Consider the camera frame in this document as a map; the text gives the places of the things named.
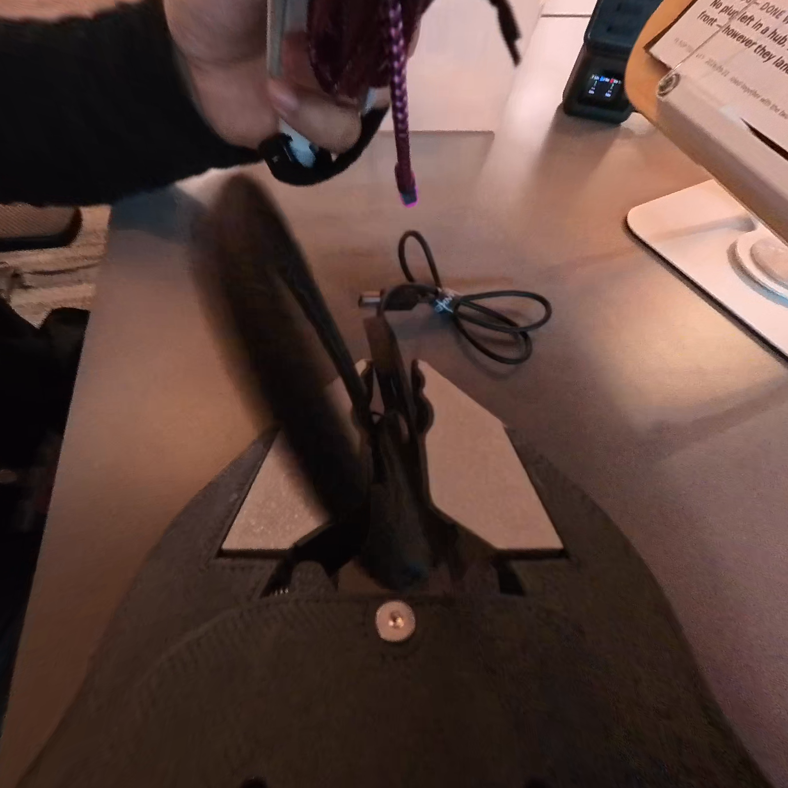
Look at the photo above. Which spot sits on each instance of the printed instruction sheet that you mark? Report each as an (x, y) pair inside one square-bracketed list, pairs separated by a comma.
[(739, 43)]

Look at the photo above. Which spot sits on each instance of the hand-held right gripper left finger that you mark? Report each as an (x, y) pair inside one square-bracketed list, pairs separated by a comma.
[(271, 511)]

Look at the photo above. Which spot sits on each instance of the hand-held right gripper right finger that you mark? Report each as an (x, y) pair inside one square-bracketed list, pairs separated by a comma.
[(486, 480)]

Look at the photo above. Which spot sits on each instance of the black charger with display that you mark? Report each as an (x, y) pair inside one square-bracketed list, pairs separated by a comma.
[(591, 55)]

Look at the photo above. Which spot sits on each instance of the white stand base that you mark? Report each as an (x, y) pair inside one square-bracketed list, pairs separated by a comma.
[(689, 240)]

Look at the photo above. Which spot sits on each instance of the wooden sign board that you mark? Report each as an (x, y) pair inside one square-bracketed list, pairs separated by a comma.
[(640, 61)]

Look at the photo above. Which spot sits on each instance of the person's left forearm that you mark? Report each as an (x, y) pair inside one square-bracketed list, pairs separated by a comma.
[(80, 104)]

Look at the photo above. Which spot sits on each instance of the person's left hand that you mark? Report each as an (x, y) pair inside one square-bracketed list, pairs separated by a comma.
[(221, 61)]

